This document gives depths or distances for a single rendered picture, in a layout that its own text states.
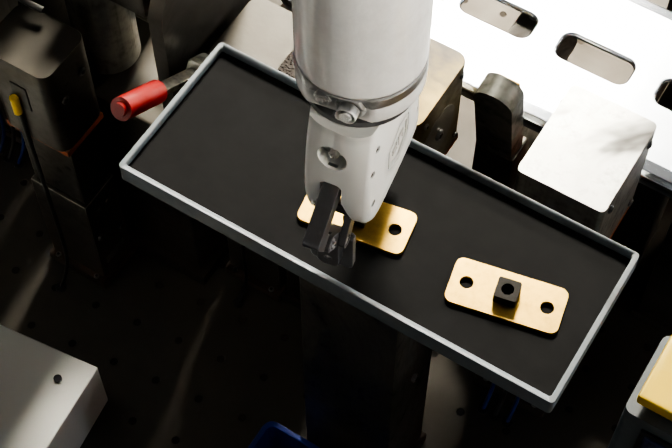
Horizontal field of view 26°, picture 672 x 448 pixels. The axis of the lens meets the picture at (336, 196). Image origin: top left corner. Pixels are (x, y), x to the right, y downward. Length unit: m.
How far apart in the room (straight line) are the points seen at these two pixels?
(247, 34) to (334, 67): 0.43
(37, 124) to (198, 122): 0.26
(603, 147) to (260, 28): 0.32
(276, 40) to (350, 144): 0.37
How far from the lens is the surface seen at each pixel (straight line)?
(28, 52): 1.29
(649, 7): 1.43
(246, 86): 1.15
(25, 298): 1.60
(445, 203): 1.09
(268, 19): 1.29
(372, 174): 0.94
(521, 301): 1.05
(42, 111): 1.32
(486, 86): 1.22
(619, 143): 1.20
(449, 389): 1.52
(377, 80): 0.86
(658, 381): 1.04
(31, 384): 1.46
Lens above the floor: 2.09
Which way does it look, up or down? 59 degrees down
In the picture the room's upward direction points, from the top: straight up
